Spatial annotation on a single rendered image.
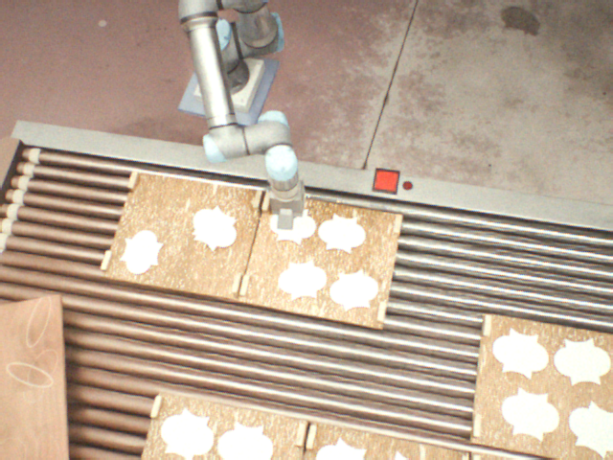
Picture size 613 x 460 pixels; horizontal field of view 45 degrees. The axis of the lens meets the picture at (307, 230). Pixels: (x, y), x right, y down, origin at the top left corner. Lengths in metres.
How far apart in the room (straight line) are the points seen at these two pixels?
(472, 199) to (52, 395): 1.29
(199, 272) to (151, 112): 1.57
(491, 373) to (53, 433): 1.14
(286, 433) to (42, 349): 0.68
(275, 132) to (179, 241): 0.52
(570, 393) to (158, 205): 1.27
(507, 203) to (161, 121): 1.85
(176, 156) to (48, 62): 1.68
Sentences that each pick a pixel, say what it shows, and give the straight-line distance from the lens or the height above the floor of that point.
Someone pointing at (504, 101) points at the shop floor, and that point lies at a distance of 3.56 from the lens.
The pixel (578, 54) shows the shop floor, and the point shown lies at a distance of 3.79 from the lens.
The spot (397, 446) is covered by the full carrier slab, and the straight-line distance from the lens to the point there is 1.99.
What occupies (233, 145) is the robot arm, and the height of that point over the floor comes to 1.31.
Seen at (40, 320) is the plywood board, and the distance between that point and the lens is 2.12.
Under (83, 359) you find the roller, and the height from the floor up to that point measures 0.92.
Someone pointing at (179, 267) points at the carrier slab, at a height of 0.94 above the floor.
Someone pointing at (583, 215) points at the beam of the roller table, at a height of 0.92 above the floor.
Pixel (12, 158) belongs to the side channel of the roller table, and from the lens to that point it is 2.49.
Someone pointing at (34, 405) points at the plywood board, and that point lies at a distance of 2.06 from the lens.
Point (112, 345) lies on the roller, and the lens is 2.16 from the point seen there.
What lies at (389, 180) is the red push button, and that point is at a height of 0.93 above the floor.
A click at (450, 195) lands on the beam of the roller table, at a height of 0.92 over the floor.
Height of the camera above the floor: 2.91
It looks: 66 degrees down
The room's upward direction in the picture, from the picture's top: 8 degrees counter-clockwise
